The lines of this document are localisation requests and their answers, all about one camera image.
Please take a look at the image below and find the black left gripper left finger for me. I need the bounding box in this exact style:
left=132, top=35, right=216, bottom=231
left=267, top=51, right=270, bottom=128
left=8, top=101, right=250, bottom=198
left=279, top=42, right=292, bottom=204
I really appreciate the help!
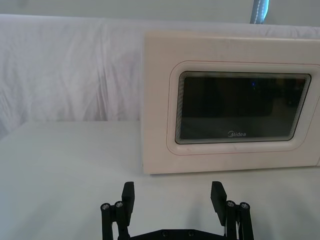
left=99, top=181, right=136, bottom=240

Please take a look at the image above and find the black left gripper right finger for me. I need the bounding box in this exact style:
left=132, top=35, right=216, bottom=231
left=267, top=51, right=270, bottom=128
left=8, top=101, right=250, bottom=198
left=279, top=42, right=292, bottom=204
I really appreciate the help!
left=210, top=181, right=255, bottom=240

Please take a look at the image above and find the white table cloth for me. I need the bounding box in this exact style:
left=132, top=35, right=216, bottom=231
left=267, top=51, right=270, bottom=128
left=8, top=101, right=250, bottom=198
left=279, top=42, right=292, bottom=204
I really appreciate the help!
left=0, top=120, right=320, bottom=240

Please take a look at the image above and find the cream microwave oven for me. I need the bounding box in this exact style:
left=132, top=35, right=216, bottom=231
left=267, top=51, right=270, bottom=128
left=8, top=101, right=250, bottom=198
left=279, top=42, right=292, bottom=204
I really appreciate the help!
left=140, top=29, right=320, bottom=177

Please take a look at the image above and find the white wrinkled backdrop cloth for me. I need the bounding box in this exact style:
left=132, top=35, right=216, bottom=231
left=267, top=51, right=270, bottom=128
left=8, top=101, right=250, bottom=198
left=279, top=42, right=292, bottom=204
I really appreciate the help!
left=0, top=13, right=320, bottom=140

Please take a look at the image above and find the grey striped post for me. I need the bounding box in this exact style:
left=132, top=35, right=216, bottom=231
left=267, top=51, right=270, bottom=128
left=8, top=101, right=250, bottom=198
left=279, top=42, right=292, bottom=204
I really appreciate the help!
left=250, top=0, right=270, bottom=25

